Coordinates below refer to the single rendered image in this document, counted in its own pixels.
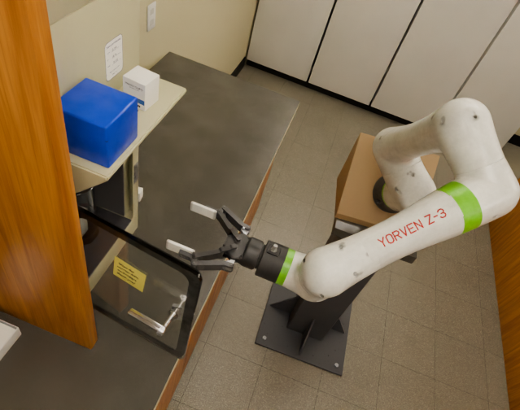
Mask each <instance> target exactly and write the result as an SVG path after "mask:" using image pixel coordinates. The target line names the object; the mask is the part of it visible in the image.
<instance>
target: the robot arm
mask: <svg viewBox="0 0 520 410"><path fill-rule="evenodd" d="M373 153H374V157H375V159H376V161H377V164H378V166H379V169H380V171H381V174H382V177H380V178H379V179H378V180H377V181H376V183H375V185H374V188H373V198H374V202H375V204H376V205H377V206H378V208H380V209H381V210H382V211H384V212H388V213H397V214H395V215H393V216H391V217H389V218H388V219H386V220H384V221H382V222H380V223H378V224H376V225H374V226H372V227H369V228H367V229H365V230H363V231H360V232H359V233H355V234H353V235H351V236H349V237H346V238H343V239H341V240H338V241H336V242H332V243H330V244H327V245H324V246H319V247H317V248H315V249H313V250H311V251H310V252H309V253H307V254H304V253H301V252H298V251H295V250H293V249H290V248H289V247H286V246H283V245H281V244H278V243H276V242H273V241H270V240H268V242H267V244H266V245H265V244H264V242H263V241H261V240H260V239H257V238H254V237H251V238H249V237H248V236H247V235H248V234H249V233H250V230H251V226H250V225H247V224H245V223H243V222H242V221H241V220H240V219H239V218H238V217H237V216H236V215H235V214H234V213H233V212H232V211H231V210H230V209H228V208H227V206H226V205H223V206H222V208H220V209H215V208H214V207H210V206H207V205H206V207H205V206H204V205H201V204H199V203H196V202H193V201H192V202H191V204H190V210H191V211H193V212H197V213H199V214H201V215H203V216H206V217H209V218H211V219H213V220H215V219H218V221H219V222H220V224H221V226H222V228H223V229H224V231H225V232H226V234H227V238H226V241H225V242H224V244H223V246H222V247H220V248H219V249H215V250H210V251H203V252H199V253H194V252H195V250H193V249H191V248H189V247H187V246H183V245H181V244H179V243H177V242H174V241H171V240H169V239H168V240H167V242H166V248H167V249H169V250H170V251H174V252H176V253H178V256H180V257H182V258H183V259H186V260H189V261H190V266H192V267H193V268H196V269H197V270H223V271H226V272H228V273H231V272H232V270H233V267H234V263H239V264H240V265H242V266H243V267H245V268H249V269H251V270H252V269H254V268H255V269H256V272H255V275H256V276H258V277H262V278H264V279H266V280H268V281H271V282H273V283H276V284H278V285H280V286H283V287H285V288H287V289H288V290H291V291H293V292H294V293H296V294H297V295H298V296H300V297H301V298H303V299H305V300H308V301H310V302H321V301H323V300H326V299H328V298H332V297H334V296H337V295H339V294H341V293H343V292H344V291H345V290H347V289H348V288H350V287H351V286H353V285H355V284H356V283H357V282H358V281H361V280H362V279H364V278H365V277H367V276H369V275H370V274H372V273H374V272H376V271H378V270H379V269H381V268H383V267H385V266H387V265H388V264H391V263H393V262H395V261H397V260H399V259H401V258H403V257H405V256H407V255H410V254H412V253H414V252H416V251H420V250H421V249H424V248H426V247H429V246H432V245H434V244H437V243H439V242H443V241H446V240H448V239H450V238H454V237H456V236H459V235H461V234H463V233H467V232H469V231H470V230H473V229H476V228H478V227H480V226H482V225H485V224H487V223H489V222H491V221H493V220H496V219H498V218H500V217H502V216H504V215H506V214H508V213H509V212H511V211H512V210H513V209H514V208H515V206H516V205H517V203H518V200H519V198H520V186H519V183H518V180H517V178H516V176H515V175H514V174H513V171H512V169H511V167H510V166H509V163H508V162H507V160H506V158H505V156H504V153H503V151H502V149H501V147H500V143H499V140H498V137H497V135H496V131H495V127H494V124H493V121H492V116H491V113H490V111H489V110H488V109H487V107H486V106H485V105H484V104H482V103H481V102H480V101H478V100H475V99H472V98H456V99H453V100H451V101H449V102H446V103H445V104H444V105H443V106H441V107H440V108H439V109H437V110H436V111H434V112H433V113H432V114H430V115H428V116H427V117H425V118H423V119H421V120H419V121H416V122H414V123H412V124H407V125H404V126H398V127H390V128H386V129H384V130H382V131H381V132H380V133H378V135H377V136H376V137H375V139H374V142H373ZM439 153H443V154H444V157H445V158H446V160H447V161H448V164H449V166H450V168H451V170H452V173H453V176H454V178H455V180H453V181H450V182H449V183H448V184H446V185H443V186H441V187H440V188H438V189H436V186H435V183H434V182H433V180H432V178H431V177H430V174H429V173H428V171H427V170H426V168H425V166H424V164H423V162H422V160H421V156H424V155H432V154H439ZM230 223H231V224H232V225H233V226H234V227H235V228H236V229H237V230H238V231H240V232H241V233H237V231H236V230H235V228H233V227H232V225H231V224H230ZM224 258H228V259H229V260H226V261H224V260H214V259H224Z"/></svg>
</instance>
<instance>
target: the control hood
mask: <svg viewBox="0 0 520 410"><path fill-rule="evenodd" d="M185 93H186V88H183V87H181V86H179V85H175V84H173V83H171V82H168V81H165V80H162V79H159V100H158V101H157V102H155V103H154V104H153V105H152V106H151V107H149V108H148V109H147V110H146V111H142V110H140V109H138V137H137V138H136V139H135V140H134V141H133V143H132V144H131V145H130V146H129V147H128V148H127V149H126V150H125V152H124V153H123V154H122V155H121V156H120V157H119V158H118V159H117V160H116V161H115V163H114V164H113V165H112V166H111V167H110V168H105V167H104V166H101V165H99V164H96V163H93V162H91V161H89V160H87V159H83V158H81V157H79V156H76V155H73V154H71V153H69V155H70V160H71V166H72V176H73V182H74V187H75V193H78V192H80V191H82V190H86V189H89V188H90V187H93V186H96V185H99V184H102V183H103V182H106V181H108V180H109V179H110V178H111V176H112V175H113V174H114V173H115V172H116V171H117V169H118V168H119V167H120V166H121V165H122V164H123V163H124V161H125V160H126V159H127V158H128V157H130V155H131V154H132V153H133V152H134V151H135V150H136V149H137V147H138V146H139V145H140V144H141V143H142V141H143V140H144V139H145V138H146V137H147V136H148V135H149V133H150V132H151V131H152V130H153V129H154V128H155V126H156V125H157V124H158V123H159V122H160V121H161V120H162V119H163V118H164V117H165V116H166V115H167V114H168V112H169V111H170V110H171V109H172V108H173V107H174V105H175V104H176V103H177V102H178V101H179V100H180V99H181V97H182V96H183V95H184V94H185Z"/></svg>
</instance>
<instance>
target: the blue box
mask: <svg viewBox="0 0 520 410"><path fill-rule="evenodd" d="M61 102H62V108H63V118H64V123H65V129H66V134H67V140H68V149H69V153H71V154H73V155H76V156H79V157H81V158H83V159H87V160H89V161H91V162H93V163H96V164H99V165H101V166H104V167H105V168H110V167H111V166H112V165H113V164H114V163H115V161H116V160H117V159H118V158H119V157H120V156H121V155H122V154H123V153H124V152H125V150H126V149H127V148H128V147H129V146H130V145H131V144H132V143H133V141H134V140H135V139H136V138H137V137H138V98H136V97H134V96H132V95H130V94H127V93H124V92H122V91H119V90H117V89H113V88H112V87H109V86H107V85H104V84H101V83H98V82H97V81H93V80H91V79H89V78H85V79H84V80H83V81H81V82H80V83H78V84H77V85H76V86H74V87H73V88H72V89H70V90H69V91H68V92H67V93H66V94H64V95H63V96H62V97H61Z"/></svg>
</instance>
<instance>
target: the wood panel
mask: <svg viewBox="0 0 520 410"><path fill-rule="evenodd" d="M0 311H1V312H4V313H6V314H8V315H11V316H13V317H16V318H18V319H20V320H22V321H25V322H28V323H29V324H31V325H35V326H36V327H39V328H41V329H44V330H46V331H48V332H51V333H53V334H56V335H58V336H60V337H62V338H66V339H67V340H69V341H72V342H74V343H77V344H79V345H81V346H83V347H86V348H89V349H90V350H91V349H92V348H93V346H94V344H95V343H96V342H97V340H98V336H97V331H96V325H95V319H94V309H93V304H92V298H91V293H90V284H89V278H88V273H87V267H86V262H85V251H84V246H83V240H82V235H81V225H80V219H79V214H78V208H77V203H76V193H75V187H74V182H73V176H72V166H71V160H70V155H69V149H68V140H67V134H66V129H65V123H64V118H63V108H62V102H61V97H60V91H59V81H58V76H57V70H56V65H55V55H54V49H53V44H52V38H51V32H50V22H49V17H48V11H47V6H46V0H0Z"/></svg>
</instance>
